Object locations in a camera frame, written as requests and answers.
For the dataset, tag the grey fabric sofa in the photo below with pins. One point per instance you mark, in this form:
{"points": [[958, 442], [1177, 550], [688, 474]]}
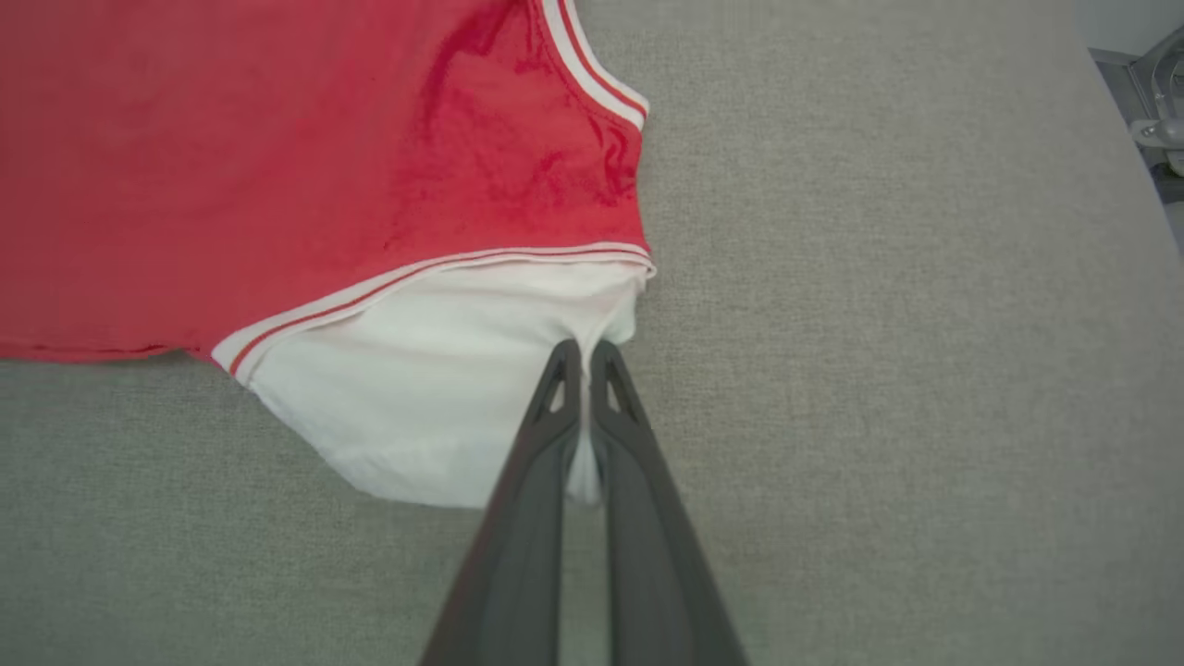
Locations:
{"points": [[879, 370]]}

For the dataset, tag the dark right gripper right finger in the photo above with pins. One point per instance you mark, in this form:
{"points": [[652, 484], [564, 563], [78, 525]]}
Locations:
{"points": [[657, 573]]}

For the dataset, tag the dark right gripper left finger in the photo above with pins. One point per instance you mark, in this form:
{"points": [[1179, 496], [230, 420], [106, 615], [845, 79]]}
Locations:
{"points": [[518, 573]]}

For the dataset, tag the red jersey with white trim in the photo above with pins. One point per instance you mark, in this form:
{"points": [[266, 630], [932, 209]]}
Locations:
{"points": [[277, 139]]}

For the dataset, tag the grey metal bracket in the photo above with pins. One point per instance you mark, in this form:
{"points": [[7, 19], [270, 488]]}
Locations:
{"points": [[1161, 129]]}

